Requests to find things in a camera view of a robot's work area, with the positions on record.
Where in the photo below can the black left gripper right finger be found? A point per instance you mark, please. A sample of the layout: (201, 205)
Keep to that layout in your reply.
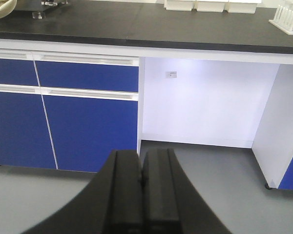
(172, 205)

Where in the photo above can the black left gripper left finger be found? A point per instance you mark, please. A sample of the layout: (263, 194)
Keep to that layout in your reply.
(111, 203)

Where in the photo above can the blue lower right cabinet door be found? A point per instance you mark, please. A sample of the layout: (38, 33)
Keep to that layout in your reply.
(86, 130)

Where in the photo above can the blue lower left cabinet door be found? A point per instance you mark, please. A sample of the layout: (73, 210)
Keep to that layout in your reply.
(24, 135)

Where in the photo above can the blue upper right drawer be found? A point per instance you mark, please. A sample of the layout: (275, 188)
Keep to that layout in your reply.
(88, 76)

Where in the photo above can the blue drawer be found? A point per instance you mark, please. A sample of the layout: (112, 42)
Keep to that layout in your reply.
(17, 72)
(88, 76)

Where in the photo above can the blue upper left drawer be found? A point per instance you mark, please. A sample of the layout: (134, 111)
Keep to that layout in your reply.
(17, 72)

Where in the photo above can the white box left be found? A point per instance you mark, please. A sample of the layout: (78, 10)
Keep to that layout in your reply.
(179, 5)

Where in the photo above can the white box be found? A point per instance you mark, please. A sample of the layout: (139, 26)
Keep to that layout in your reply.
(179, 5)
(210, 5)
(242, 6)

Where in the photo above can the white box middle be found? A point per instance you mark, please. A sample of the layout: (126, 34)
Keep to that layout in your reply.
(210, 5)

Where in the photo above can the white box right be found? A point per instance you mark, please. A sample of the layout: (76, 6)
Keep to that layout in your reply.
(242, 6)

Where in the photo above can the small white wall label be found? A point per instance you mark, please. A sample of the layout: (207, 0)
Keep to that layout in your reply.
(171, 74)

